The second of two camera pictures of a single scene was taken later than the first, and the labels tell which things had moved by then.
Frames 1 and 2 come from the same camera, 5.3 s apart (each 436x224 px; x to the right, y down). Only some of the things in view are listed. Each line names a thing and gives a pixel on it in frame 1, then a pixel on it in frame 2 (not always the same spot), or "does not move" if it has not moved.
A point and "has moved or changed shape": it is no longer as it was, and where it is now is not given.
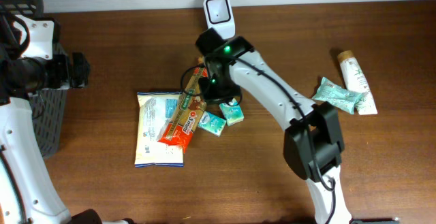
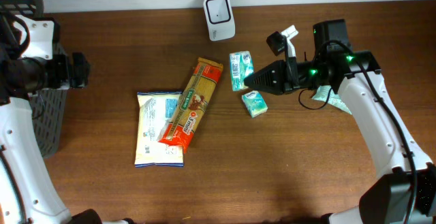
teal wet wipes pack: (338, 96) does not move
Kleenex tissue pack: (211, 122) has moved or changed shape
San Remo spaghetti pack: (187, 113) does not move
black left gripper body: (57, 73) does not move
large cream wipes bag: (154, 112) does not move
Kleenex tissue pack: (232, 112) -> (255, 103)
